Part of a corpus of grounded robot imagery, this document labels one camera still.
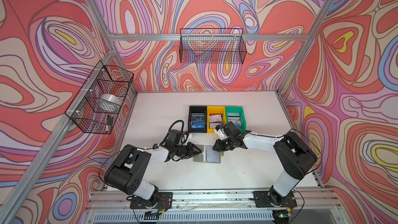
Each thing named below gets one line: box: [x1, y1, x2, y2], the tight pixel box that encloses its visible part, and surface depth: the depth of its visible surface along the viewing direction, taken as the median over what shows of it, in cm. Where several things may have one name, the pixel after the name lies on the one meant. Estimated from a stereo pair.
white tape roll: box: [97, 93, 123, 113], surface depth 74 cm
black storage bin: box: [188, 105, 208, 134], surface depth 101 cm
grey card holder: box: [193, 144, 222, 164], surface depth 88 cm
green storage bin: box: [224, 106, 247, 133], surface depth 104 cm
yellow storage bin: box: [206, 105, 227, 134], surface depth 103 cm
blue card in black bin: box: [190, 122, 206, 129], surface depth 101 cm
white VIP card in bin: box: [209, 114, 223, 123], surface depth 104 cm
